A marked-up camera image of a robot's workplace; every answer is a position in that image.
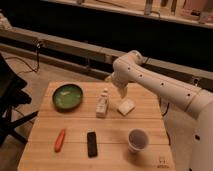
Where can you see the orange carrot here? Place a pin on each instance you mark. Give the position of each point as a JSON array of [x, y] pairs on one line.
[[59, 141]]

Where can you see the green round bowl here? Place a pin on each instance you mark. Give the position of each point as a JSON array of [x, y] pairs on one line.
[[67, 97]]

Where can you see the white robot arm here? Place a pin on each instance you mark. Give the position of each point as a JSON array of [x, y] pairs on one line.
[[193, 100]]

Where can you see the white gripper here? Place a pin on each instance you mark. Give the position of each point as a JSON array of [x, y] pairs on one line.
[[122, 92]]

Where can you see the black rectangular remote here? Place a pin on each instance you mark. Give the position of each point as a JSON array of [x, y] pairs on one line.
[[92, 144]]

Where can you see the white plastic bottle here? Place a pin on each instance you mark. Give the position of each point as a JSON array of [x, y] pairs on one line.
[[102, 104]]

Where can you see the white sponge block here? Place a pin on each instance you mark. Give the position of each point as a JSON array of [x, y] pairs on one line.
[[126, 107]]

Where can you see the white paper cup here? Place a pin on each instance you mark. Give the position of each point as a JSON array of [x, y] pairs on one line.
[[137, 140]]

